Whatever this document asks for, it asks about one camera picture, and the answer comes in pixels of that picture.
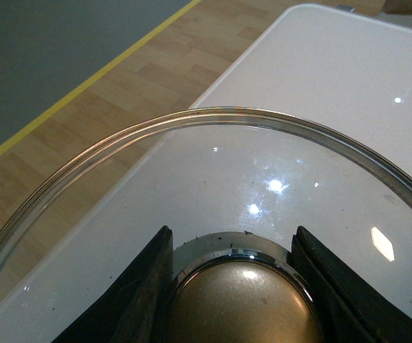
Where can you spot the glass pot lid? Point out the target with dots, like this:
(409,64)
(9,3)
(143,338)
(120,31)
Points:
(233,185)

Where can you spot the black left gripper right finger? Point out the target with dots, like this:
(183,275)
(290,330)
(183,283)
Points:
(350,310)

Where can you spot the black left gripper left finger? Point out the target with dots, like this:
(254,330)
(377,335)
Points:
(126,311)

